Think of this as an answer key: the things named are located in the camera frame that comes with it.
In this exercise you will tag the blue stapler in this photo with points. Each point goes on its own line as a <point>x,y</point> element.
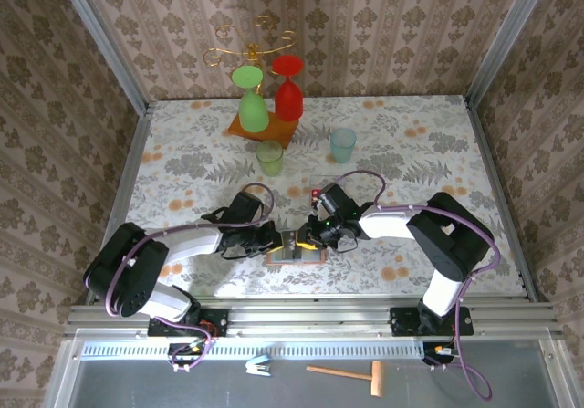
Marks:
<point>258,366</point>

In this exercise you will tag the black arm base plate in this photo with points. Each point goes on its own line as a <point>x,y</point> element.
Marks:
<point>465,321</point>
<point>219,319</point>

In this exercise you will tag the gold glass rack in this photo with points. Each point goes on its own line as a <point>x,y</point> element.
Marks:
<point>283,129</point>

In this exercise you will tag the green plastic cup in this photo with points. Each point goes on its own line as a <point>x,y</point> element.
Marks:
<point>269,161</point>

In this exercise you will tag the red wine glass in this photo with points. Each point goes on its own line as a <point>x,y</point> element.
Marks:
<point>287,100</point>

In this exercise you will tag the green wine glass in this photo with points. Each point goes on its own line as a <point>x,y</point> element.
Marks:
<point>252,111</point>

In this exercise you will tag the wooden mallet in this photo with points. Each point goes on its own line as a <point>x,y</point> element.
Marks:
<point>376,378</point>

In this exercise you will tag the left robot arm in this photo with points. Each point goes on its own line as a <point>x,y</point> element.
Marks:
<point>191,243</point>

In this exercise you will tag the aluminium frame post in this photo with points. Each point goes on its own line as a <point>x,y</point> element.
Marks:
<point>104,38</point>
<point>507,38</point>

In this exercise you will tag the aluminium frame rail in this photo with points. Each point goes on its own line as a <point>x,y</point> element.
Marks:
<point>495,175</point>
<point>319,316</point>
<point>122,198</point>

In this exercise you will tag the tan leather card holder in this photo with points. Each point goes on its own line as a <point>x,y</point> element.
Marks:
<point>315,257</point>

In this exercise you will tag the metal tray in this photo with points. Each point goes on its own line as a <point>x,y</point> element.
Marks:
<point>137,390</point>

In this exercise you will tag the teal plastic cup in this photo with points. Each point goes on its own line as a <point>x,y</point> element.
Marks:
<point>343,150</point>

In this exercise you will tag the floral patterned tablecloth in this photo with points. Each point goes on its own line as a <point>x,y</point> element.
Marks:
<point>410,161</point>

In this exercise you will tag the grey card with white mark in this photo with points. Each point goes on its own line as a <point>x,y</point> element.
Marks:
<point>288,243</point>

